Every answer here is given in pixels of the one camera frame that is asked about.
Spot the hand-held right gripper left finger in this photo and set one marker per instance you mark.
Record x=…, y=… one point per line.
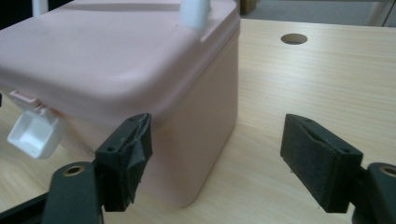
x=124, y=161

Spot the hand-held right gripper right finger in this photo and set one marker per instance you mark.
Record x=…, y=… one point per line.
x=323, y=168

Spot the pink plastic storage box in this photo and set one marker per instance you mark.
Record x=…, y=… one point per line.
x=109, y=62

